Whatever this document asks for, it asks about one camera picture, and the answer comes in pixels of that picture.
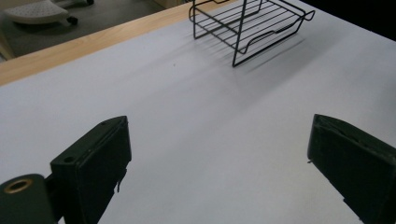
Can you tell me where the white wheeled chair base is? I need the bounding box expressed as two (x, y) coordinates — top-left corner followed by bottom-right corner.
(2, 0), (95, 28)

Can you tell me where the black wire rack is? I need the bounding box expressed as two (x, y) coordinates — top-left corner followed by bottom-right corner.
(188, 0), (317, 68)

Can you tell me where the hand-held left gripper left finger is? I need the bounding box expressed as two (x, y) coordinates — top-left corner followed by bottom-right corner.
(49, 115), (133, 224)

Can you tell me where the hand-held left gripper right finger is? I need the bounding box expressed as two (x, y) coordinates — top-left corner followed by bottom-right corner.
(306, 113), (396, 224)

